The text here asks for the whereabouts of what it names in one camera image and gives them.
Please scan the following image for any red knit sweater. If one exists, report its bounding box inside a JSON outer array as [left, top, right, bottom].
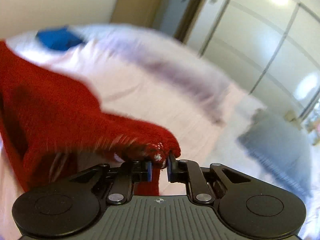
[[1, 42, 181, 196]]

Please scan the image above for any lilac blanket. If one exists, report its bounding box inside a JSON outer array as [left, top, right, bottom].
[[107, 27, 231, 123]]

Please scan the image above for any white bed duvet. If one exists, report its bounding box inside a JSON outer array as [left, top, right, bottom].
[[0, 23, 318, 240]]

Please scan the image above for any light blue cushion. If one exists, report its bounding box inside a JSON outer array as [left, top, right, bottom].
[[238, 109, 311, 198]]

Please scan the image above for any folded blue garment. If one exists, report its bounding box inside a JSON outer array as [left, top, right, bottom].
[[36, 27, 85, 51]]

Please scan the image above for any wooden door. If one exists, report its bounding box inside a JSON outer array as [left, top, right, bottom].
[[111, 0, 161, 28]]

